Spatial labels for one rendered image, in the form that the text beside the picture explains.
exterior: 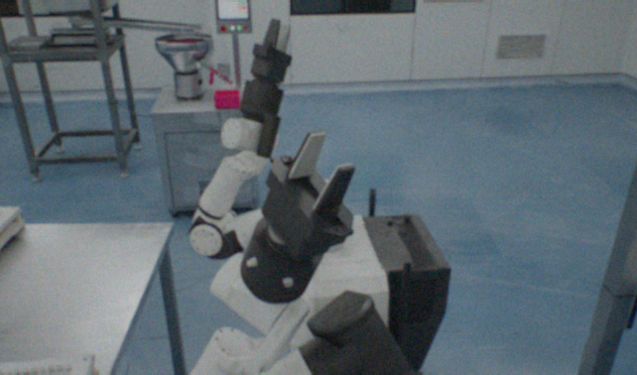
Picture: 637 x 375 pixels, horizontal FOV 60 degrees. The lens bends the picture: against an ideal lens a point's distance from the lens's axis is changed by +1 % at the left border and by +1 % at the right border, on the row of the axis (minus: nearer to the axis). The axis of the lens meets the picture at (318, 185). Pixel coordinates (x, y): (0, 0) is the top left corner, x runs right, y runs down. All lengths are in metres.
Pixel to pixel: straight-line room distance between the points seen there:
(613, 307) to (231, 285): 1.25
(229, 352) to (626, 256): 1.17
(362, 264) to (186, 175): 2.72
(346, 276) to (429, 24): 5.63
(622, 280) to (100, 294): 1.42
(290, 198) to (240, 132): 0.62
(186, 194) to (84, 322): 2.19
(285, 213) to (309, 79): 5.77
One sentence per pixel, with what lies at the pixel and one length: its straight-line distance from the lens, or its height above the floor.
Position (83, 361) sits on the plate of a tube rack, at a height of 0.96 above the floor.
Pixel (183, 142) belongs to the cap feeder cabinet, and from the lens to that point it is 3.54.
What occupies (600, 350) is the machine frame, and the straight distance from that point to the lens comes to 1.84.
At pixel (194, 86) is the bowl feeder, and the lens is 3.67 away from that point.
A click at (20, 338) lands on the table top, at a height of 0.89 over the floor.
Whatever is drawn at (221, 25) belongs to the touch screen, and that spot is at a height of 1.20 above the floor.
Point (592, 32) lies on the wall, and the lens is 7.32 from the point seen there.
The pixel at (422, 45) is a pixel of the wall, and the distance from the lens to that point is 6.50.
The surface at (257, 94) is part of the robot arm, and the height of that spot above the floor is 1.50.
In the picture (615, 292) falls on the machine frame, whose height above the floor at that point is 0.92.
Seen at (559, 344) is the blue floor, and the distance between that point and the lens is 2.95.
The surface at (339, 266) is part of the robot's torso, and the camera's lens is 0.99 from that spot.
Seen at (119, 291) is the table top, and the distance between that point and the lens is 1.67.
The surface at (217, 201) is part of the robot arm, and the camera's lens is 1.28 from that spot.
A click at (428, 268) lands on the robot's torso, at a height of 1.28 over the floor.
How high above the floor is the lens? 1.85
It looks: 27 degrees down
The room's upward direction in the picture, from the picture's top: straight up
